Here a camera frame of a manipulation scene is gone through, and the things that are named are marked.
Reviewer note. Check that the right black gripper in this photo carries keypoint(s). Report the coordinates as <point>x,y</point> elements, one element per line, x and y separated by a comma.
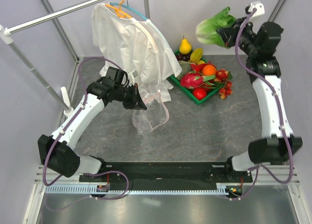
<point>224,33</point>

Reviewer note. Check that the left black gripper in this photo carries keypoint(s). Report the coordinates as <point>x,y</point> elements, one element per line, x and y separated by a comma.
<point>135,102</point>

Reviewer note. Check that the green lettuce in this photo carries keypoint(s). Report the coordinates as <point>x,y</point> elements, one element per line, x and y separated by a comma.
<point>206,31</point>

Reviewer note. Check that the clear pink-dotted zip bag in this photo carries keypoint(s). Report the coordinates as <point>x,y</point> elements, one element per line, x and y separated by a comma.
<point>156,115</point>

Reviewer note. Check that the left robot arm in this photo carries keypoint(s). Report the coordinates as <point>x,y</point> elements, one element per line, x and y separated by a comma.
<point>57,150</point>

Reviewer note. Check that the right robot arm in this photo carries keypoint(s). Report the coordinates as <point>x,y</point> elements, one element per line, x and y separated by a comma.
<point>278,143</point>

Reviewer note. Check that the yellow star fruit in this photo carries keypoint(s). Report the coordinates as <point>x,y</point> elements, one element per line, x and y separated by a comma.
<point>196,55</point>

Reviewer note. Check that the orange fruit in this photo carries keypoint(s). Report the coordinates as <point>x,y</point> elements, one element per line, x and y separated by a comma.
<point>209,70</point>

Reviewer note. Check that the yellow pear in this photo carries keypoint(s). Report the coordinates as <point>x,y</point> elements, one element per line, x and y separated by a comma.
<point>185,46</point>

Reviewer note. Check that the red lychee bunch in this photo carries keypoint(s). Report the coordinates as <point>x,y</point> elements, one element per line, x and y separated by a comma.
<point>223,82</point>

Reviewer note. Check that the red pepper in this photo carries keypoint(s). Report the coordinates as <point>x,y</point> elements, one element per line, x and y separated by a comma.
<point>198,67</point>

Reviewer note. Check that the green melon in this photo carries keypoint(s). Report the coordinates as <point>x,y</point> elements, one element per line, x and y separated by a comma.
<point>185,68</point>

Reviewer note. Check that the pink dragon fruit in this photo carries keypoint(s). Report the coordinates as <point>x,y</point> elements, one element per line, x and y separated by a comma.
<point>193,80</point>

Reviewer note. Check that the white t-shirt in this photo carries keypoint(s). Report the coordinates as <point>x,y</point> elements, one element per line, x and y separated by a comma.
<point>130,46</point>

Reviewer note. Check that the green plastic tray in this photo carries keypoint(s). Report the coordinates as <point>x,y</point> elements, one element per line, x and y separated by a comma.
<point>210,88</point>

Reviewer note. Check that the red tomato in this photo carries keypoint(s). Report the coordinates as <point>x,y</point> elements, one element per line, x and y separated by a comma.
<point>199,93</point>

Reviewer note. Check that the white metal clothes rack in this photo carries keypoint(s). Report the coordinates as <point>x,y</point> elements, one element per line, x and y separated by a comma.
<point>21,94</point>

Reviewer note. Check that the orange clothes hanger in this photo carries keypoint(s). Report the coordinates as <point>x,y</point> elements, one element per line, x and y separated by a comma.
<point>118,10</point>

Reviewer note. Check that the teal clothes hanger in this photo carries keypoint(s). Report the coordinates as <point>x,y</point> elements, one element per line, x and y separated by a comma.
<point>151,28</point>

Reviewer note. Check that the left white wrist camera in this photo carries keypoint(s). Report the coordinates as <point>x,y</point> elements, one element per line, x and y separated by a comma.
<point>134,73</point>

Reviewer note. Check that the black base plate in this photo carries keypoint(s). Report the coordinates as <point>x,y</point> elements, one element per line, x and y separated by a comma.
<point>177,174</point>

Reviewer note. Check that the light blue cable duct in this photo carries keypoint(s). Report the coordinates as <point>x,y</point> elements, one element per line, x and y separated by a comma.
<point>97,190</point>

